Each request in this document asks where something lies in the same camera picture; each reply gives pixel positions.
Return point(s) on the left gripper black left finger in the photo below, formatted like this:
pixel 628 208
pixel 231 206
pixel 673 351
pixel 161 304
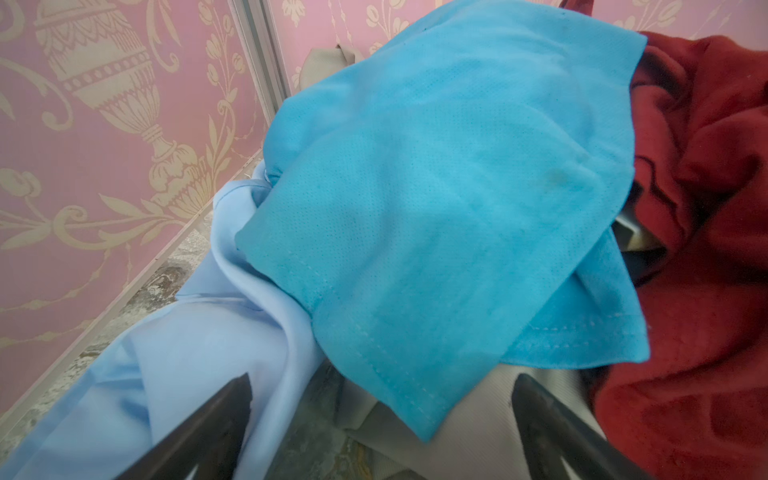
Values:
pixel 206 445

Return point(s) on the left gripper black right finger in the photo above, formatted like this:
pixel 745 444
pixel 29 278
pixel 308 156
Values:
pixel 557 443

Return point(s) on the beige grey cloth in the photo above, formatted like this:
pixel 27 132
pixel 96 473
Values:
pixel 479 437

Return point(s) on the light blue cloth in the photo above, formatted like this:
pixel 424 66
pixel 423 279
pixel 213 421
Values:
pixel 227 321

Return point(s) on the dark red cloth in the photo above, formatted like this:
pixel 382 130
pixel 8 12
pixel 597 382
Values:
pixel 697 408

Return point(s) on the turquoise mesh cloth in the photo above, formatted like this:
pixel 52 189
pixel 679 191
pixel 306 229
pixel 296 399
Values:
pixel 446 205

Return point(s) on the aluminium corner post left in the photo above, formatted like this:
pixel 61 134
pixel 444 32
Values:
pixel 256 24

